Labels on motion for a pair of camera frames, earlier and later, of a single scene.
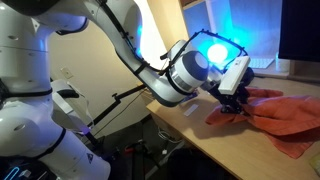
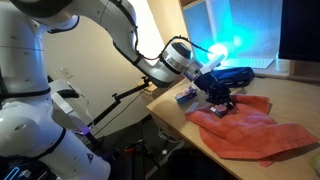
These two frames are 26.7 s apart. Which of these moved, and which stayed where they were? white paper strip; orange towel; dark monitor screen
Moved: orange towel
Stayed: white paper strip; dark monitor screen
